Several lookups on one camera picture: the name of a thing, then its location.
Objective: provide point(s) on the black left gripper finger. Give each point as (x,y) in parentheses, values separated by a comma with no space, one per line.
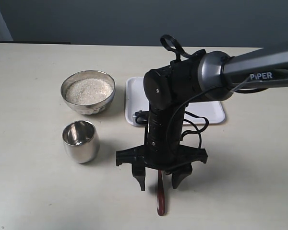
(139,174)

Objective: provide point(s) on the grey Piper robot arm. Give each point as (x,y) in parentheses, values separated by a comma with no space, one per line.
(201,77)

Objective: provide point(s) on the steel cup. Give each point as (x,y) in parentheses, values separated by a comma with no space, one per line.
(81,141)

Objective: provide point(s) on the steel bowl with rice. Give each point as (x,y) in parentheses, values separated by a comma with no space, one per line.
(88,92)

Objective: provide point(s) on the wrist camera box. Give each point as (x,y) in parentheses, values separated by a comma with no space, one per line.
(140,118)

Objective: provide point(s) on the dark red wooden spoon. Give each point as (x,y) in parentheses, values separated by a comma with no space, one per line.
(160,195)

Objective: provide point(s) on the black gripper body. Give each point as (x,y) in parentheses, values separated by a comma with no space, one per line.
(162,149)

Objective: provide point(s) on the white plastic tray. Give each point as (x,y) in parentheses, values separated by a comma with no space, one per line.
(136,100)

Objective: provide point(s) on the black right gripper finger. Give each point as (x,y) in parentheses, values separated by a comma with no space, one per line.
(179,174)

